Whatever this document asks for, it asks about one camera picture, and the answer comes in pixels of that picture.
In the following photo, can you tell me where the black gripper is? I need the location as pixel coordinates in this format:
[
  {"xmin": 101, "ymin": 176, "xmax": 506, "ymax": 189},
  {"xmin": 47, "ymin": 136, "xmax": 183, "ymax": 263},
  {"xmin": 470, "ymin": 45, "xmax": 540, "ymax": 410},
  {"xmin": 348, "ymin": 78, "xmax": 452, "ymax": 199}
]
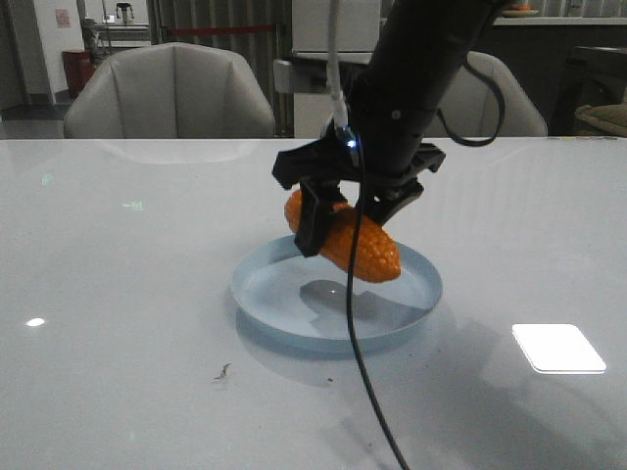
[{"xmin": 272, "ymin": 72, "xmax": 446, "ymax": 258}]

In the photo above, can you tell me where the orange toy corn cob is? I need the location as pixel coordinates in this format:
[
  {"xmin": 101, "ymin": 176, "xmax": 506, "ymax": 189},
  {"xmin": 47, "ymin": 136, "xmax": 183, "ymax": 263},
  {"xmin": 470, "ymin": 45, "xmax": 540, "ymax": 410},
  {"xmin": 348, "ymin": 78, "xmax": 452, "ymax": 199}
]
[{"xmin": 284, "ymin": 189, "xmax": 403, "ymax": 284}]

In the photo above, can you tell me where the light blue round plate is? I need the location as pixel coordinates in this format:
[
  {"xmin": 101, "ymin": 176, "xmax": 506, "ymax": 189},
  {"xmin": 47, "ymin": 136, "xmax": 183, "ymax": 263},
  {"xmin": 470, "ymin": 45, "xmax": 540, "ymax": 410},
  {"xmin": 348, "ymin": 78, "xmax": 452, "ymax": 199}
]
[{"xmin": 231, "ymin": 236, "xmax": 443, "ymax": 354}]

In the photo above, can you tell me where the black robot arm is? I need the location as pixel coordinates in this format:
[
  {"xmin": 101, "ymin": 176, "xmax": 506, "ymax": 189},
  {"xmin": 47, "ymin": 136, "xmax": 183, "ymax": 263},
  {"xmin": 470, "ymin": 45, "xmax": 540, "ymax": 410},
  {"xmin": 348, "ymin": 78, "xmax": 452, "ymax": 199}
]
[{"xmin": 272, "ymin": 1, "xmax": 506, "ymax": 257}]

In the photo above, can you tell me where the right beige upholstered chair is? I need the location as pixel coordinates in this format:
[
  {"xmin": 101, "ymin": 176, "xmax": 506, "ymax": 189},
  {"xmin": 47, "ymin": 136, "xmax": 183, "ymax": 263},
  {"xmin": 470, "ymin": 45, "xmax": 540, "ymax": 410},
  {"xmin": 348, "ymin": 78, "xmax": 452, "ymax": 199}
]
[{"xmin": 425, "ymin": 52, "xmax": 548, "ymax": 139}]

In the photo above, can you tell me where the beige upholstered chair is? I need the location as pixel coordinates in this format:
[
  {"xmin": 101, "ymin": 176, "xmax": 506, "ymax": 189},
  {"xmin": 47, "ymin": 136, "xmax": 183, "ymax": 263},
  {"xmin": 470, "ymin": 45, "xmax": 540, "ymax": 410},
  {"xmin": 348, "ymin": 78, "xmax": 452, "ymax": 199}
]
[
  {"xmin": 425, "ymin": 52, "xmax": 548, "ymax": 139},
  {"xmin": 64, "ymin": 42, "xmax": 275, "ymax": 139}
]

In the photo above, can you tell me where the white cabinet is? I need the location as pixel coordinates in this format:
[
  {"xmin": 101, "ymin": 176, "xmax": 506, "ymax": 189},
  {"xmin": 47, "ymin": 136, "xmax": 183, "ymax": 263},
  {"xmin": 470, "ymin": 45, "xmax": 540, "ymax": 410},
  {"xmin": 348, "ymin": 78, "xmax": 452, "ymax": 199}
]
[{"xmin": 292, "ymin": 1, "xmax": 381, "ymax": 138}]

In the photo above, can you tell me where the left beige upholstered chair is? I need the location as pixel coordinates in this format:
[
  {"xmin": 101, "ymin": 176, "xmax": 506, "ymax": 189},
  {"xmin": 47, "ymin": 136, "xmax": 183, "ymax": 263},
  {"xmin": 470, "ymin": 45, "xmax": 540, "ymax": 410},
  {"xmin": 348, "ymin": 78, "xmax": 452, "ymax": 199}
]
[{"xmin": 64, "ymin": 42, "xmax": 275, "ymax": 139}]

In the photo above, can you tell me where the red barrier belt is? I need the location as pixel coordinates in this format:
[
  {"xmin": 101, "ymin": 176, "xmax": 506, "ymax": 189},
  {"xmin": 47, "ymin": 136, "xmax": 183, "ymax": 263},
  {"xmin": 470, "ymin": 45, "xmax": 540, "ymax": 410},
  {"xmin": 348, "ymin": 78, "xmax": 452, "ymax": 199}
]
[{"xmin": 165, "ymin": 23, "xmax": 280, "ymax": 36}]

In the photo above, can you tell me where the dark grey counter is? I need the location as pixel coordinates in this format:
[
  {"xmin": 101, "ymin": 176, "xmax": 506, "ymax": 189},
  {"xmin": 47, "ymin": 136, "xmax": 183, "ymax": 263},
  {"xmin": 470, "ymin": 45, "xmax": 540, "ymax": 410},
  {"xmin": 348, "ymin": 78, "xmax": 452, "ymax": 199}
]
[{"xmin": 474, "ymin": 18, "xmax": 626, "ymax": 130}]

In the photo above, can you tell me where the fruit bowl on counter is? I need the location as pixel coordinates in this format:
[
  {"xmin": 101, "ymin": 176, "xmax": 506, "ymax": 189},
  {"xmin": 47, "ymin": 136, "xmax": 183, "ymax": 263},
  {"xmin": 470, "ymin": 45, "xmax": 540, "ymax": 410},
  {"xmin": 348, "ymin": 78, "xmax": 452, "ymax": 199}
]
[{"xmin": 502, "ymin": 4, "xmax": 539, "ymax": 19}]

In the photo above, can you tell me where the dark armchair with cushion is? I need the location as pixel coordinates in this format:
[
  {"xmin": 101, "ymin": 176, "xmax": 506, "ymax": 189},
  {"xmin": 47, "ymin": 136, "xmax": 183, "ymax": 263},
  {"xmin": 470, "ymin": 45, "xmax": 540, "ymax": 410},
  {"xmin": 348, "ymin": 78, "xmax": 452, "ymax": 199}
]
[{"xmin": 549, "ymin": 46, "xmax": 626, "ymax": 136}]

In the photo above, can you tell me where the metal workbench with device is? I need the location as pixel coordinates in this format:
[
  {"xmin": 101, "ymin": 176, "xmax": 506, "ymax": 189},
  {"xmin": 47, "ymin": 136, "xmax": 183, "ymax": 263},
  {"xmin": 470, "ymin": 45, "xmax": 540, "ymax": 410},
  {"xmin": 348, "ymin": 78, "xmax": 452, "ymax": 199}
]
[{"xmin": 85, "ymin": 0, "xmax": 151, "ymax": 52}]

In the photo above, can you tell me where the red cylindrical bin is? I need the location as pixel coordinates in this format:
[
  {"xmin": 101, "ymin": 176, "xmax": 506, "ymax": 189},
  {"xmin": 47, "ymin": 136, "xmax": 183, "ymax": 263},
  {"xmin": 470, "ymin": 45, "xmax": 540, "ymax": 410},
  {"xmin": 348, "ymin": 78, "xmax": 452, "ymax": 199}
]
[{"xmin": 62, "ymin": 49, "xmax": 95, "ymax": 98}]

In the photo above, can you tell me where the white cable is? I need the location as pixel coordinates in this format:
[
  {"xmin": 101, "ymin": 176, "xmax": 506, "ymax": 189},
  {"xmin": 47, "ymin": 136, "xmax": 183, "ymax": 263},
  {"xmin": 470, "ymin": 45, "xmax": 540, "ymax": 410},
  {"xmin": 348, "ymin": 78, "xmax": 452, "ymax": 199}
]
[{"xmin": 326, "ymin": 0, "xmax": 350, "ymax": 129}]

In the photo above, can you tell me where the black cable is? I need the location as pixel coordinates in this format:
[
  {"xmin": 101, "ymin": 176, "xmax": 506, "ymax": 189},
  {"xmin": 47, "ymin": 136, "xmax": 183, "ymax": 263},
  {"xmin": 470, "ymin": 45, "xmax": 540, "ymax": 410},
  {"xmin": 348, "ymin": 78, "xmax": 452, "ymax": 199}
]
[{"xmin": 342, "ymin": 53, "xmax": 506, "ymax": 470}]

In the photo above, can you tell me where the pink wall notice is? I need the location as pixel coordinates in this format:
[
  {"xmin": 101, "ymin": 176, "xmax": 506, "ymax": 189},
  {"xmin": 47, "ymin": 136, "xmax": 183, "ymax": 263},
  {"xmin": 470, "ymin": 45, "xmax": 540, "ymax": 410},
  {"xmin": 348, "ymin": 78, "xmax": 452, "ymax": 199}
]
[{"xmin": 55, "ymin": 9, "xmax": 71, "ymax": 28}]

